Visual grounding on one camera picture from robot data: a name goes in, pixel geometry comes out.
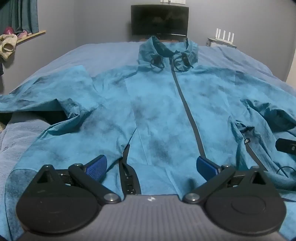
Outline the small white side table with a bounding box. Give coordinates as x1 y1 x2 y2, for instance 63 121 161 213
207 37 238 49

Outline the wooden window sill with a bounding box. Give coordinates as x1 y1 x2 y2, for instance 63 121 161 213
16 30 47 44

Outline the teal zip jacket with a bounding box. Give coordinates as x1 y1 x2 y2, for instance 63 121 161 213
0 35 296 241

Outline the teal curtain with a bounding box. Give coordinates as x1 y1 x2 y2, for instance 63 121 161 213
0 0 39 35

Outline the blue fleece blanket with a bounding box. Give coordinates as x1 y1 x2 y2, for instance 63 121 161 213
0 41 296 241

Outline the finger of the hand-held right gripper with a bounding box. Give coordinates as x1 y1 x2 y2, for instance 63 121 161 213
275 138 296 154

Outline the black monitor screen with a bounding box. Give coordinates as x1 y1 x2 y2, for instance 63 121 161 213
131 5 189 41

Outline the beige knitted cloth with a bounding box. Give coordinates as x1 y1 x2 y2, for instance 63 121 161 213
0 34 18 61

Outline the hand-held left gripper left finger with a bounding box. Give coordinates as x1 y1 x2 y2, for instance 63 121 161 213
30 155 121 206

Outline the white router with antennas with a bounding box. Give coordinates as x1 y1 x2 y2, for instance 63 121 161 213
215 28 235 44

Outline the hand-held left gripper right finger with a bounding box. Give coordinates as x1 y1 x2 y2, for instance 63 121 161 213
182 156 270 205

